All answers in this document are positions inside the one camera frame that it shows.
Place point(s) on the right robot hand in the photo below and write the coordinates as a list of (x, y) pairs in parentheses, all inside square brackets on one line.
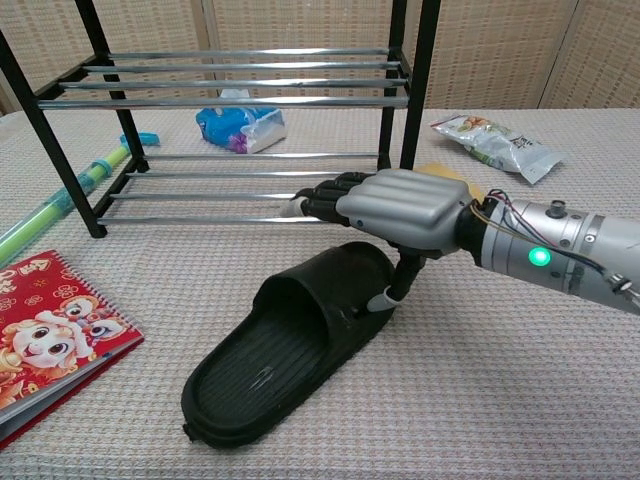
[(400, 205)]

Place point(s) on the black rubber slipper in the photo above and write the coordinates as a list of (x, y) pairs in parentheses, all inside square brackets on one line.
[(250, 380)]

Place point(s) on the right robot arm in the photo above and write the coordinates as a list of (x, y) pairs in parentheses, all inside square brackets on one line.
[(560, 250)]

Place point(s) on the black metal shoe rack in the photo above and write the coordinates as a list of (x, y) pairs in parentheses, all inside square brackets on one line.
[(416, 100)]

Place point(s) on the yellow sponge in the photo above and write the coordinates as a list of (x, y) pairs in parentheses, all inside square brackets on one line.
[(440, 170)]

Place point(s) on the silver snack bag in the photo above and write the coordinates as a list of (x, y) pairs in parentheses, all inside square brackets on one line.
[(500, 145)]

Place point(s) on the pink woven tablecloth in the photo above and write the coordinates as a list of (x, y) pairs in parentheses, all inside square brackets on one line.
[(450, 375)]

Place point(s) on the woven folding screen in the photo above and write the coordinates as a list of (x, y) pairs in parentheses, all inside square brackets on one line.
[(500, 50)]

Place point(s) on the blue tissue pack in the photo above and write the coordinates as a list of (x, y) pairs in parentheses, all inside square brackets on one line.
[(225, 125)]

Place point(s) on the green toy water pump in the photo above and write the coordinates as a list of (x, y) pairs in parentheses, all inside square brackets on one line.
[(45, 212)]

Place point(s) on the red spiral calendar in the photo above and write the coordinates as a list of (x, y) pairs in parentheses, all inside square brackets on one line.
[(50, 330)]

